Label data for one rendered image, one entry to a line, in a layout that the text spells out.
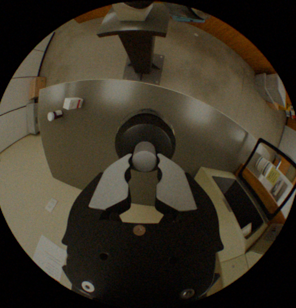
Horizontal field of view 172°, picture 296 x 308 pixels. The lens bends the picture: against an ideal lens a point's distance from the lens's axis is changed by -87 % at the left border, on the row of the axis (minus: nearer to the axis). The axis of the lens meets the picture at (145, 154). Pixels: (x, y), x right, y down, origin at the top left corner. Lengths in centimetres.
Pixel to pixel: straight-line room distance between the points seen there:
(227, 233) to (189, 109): 49
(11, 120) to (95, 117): 225
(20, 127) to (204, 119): 276
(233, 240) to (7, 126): 283
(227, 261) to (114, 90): 75
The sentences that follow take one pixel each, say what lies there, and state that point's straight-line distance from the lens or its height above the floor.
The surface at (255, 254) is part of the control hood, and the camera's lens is 40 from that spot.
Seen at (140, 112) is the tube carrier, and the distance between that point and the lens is 17.
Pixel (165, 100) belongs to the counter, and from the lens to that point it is 40.
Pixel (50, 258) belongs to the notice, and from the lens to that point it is 77.
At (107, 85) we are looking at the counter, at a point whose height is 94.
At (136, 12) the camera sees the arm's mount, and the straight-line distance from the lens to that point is 57.
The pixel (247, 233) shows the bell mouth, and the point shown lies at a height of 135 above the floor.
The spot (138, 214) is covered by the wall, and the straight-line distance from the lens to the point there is 73.
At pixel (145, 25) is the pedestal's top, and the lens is 57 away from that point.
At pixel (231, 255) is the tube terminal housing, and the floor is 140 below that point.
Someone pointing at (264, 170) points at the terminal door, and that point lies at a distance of 70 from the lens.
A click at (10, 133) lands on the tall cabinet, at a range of 254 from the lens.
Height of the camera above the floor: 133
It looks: 61 degrees down
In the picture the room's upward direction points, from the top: 178 degrees counter-clockwise
